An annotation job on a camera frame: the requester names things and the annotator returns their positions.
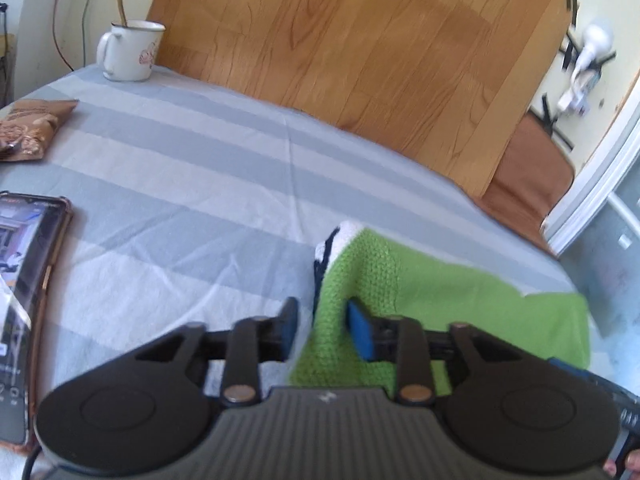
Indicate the long black tape strip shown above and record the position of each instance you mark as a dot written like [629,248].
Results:
[550,117]

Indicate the person's right hand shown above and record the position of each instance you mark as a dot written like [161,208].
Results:
[627,465]

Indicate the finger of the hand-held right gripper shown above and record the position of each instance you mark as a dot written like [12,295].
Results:
[567,367]

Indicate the brown snack packet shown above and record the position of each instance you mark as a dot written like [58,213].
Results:
[30,127]

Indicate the striped grey bed sheet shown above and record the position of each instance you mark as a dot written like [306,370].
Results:
[175,160]

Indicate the brown perforated cushion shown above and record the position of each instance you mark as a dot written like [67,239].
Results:
[530,185]

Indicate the green knitted sweater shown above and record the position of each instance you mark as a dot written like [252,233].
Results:
[450,300]

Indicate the white enamel mug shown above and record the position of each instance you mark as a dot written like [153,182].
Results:
[125,55]

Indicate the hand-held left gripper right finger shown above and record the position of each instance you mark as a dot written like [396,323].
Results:
[362,330]

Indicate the white window frame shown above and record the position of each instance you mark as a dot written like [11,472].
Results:
[585,200]

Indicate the white knitted garment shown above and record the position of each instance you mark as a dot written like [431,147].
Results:
[342,237]

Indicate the smartphone in brown case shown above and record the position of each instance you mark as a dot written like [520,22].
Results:
[25,270]

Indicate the wood grain headboard panel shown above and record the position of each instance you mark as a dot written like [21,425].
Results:
[350,60]

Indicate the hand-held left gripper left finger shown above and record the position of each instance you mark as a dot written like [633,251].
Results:
[285,330]

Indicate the wooden spoon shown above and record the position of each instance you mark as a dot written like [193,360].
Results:
[121,10]

